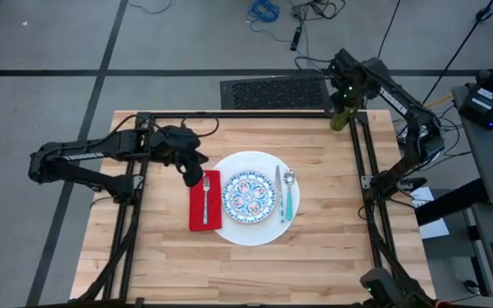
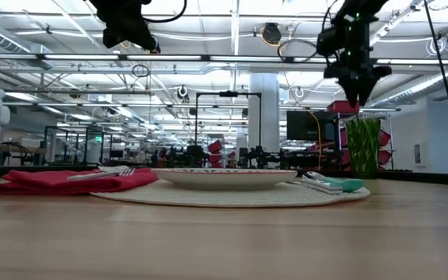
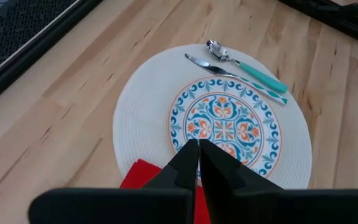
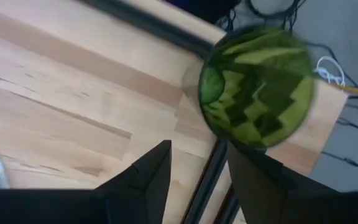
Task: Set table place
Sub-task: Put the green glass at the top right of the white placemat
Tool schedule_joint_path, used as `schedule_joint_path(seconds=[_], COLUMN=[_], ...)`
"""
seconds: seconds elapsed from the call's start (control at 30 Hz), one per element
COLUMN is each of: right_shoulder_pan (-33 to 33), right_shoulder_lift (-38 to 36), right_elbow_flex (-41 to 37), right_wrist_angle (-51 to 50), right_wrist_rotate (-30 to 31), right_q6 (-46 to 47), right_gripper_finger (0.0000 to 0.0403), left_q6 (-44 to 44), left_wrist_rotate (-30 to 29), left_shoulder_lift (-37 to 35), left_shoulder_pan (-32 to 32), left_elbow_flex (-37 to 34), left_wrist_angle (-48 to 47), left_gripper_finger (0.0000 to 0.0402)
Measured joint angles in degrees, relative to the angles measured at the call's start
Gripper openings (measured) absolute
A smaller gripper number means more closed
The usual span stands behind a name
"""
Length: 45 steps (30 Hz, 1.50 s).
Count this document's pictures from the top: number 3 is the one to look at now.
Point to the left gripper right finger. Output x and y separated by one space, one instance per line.
259 205

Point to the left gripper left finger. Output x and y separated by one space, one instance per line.
120 205

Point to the red cloth napkin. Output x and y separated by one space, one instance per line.
141 174

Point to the blue orange patterned plate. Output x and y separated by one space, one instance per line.
225 124

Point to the round white woven placemat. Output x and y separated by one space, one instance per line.
148 102

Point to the black perforated floor mat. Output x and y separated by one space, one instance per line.
14 25

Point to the black aluminium table frame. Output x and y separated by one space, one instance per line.
26 57

